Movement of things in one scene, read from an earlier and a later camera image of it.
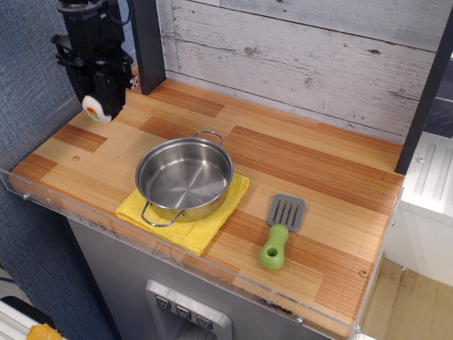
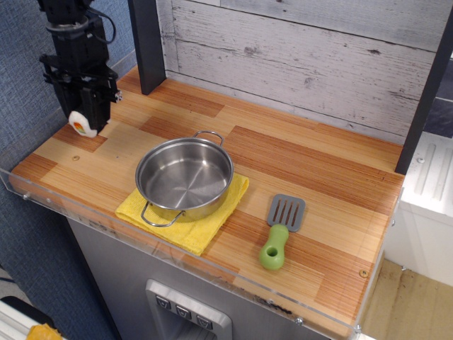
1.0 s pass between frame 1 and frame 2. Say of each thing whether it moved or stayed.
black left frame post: stayed
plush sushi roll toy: moved
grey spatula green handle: stayed
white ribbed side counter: stayed
